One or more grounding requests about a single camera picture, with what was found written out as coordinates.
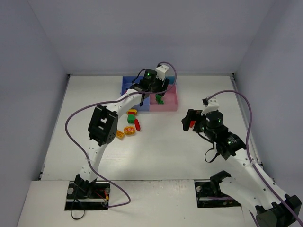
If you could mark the red lego brick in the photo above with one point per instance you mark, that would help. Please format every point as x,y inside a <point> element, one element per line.
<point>137,125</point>

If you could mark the green curved lego brick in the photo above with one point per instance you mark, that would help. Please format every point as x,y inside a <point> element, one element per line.
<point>158,97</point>

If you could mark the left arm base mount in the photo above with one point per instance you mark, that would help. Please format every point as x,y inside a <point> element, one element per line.
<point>98,199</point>

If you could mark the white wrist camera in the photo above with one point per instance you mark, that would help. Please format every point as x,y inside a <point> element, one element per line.
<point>161,71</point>
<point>211,105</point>

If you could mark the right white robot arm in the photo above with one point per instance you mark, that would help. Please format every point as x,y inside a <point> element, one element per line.
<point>244,180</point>

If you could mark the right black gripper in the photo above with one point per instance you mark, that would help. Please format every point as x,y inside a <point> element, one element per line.
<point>197,121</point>

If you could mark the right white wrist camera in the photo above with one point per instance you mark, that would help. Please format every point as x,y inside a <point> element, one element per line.
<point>211,105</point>

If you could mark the teal container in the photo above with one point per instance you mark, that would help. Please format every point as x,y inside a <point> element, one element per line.
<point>171,79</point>

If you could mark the yellow printed round lego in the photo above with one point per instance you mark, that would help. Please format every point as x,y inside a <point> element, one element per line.
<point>129,130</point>

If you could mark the yellow flat lego brick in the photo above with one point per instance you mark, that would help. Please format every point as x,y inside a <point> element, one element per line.
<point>120,135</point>

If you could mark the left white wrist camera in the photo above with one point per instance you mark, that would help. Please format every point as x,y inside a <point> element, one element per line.
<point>161,71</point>

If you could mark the pink container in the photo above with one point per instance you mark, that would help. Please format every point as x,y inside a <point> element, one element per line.
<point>170,101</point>

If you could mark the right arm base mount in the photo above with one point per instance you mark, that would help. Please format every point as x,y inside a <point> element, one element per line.
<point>206,197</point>

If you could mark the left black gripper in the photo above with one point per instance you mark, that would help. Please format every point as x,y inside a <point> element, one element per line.
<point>160,85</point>

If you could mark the yellow red green lego stack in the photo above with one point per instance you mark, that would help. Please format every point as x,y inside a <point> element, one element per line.
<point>131,115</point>

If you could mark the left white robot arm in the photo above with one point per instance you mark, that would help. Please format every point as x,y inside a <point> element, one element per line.
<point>103,124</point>

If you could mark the red yellow green lego assembly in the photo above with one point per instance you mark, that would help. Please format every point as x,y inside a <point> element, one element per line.
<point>192,123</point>

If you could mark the large blue container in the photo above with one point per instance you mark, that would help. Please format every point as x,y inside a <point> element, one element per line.
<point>145,104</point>

